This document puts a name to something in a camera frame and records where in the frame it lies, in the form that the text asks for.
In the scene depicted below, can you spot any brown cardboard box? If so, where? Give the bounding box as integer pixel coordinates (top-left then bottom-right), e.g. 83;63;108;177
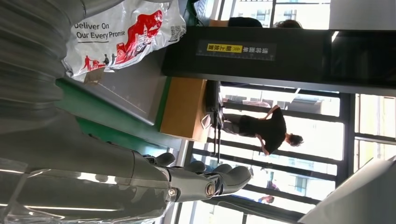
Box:
159;77;208;143

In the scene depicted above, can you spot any black inbound scanner machine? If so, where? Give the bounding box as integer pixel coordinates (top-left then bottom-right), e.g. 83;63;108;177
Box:
82;26;396;127

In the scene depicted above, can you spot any black remote controller with antennas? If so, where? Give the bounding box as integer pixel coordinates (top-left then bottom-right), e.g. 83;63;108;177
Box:
205;80;225;164

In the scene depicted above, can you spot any person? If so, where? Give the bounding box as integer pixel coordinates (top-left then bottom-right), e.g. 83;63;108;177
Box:
210;17;302;29
258;195;276;205
222;105;304;155

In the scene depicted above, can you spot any grey open laptop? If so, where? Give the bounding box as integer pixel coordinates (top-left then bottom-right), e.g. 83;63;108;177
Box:
184;0;217;27

